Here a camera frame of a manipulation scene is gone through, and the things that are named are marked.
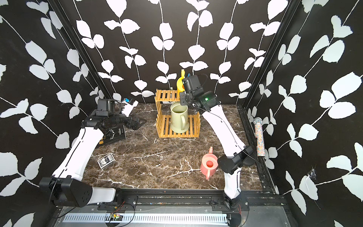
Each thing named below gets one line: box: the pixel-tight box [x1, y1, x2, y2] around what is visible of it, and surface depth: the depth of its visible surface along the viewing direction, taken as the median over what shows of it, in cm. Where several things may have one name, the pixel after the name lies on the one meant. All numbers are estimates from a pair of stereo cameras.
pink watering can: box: [200, 146, 219, 181], surface depth 80 cm
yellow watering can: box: [176, 69, 186, 100], surface depth 74 cm
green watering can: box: [170, 101, 190, 134], surface depth 90 cm
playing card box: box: [97, 152, 116, 170], surface depth 90 cm
